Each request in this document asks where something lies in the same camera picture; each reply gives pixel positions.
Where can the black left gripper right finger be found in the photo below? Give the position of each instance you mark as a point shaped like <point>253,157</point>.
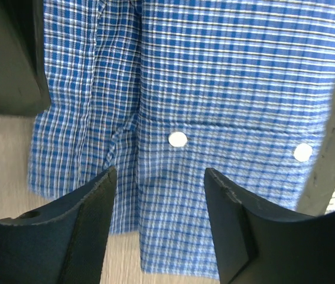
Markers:
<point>257,241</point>

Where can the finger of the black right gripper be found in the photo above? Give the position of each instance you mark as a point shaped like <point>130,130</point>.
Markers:
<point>23,84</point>

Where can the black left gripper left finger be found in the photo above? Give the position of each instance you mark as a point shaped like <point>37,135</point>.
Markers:
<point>63,241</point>

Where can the blue plaid long sleeve shirt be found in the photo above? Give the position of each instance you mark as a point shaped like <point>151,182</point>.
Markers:
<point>162,90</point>

